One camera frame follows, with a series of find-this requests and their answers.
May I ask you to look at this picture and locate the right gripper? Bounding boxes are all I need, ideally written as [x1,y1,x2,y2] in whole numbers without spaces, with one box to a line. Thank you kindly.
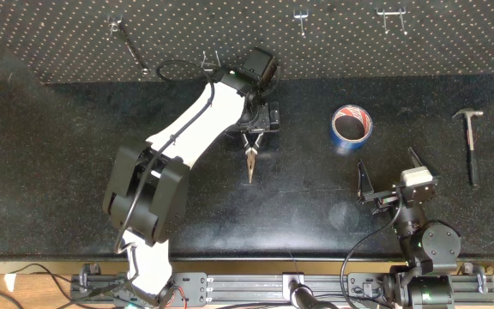
[356,146,425,215]

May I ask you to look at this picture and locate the roll of blue tape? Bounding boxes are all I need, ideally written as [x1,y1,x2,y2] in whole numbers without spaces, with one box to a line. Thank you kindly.
[329,104,375,152]

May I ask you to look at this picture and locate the pliers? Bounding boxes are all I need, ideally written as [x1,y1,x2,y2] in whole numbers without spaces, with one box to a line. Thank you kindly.
[241,130,267,185]

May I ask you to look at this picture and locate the black pegboard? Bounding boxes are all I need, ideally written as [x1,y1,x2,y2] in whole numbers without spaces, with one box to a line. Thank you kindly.
[0,0,494,85]

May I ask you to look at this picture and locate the hammer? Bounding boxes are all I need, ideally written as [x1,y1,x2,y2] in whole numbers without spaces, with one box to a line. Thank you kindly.
[451,107,485,191]

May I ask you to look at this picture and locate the metal hook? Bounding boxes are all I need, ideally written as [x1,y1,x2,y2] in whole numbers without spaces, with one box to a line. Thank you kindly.
[375,6,409,37]
[292,9,310,38]
[198,50,223,73]
[106,15,124,36]

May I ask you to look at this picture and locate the white tape piece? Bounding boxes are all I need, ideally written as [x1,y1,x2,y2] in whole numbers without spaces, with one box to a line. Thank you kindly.
[3,273,18,294]

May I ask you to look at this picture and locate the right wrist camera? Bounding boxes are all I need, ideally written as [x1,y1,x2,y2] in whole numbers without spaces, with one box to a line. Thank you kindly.
[395,166,439,207]

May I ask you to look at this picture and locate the black cable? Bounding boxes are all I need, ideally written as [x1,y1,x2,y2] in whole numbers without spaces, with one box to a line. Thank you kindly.
[113,58,216,256]
[339,195,405,309]

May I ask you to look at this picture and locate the mounting rail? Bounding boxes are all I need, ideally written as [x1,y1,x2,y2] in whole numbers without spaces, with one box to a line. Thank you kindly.
[69,261,494,309]

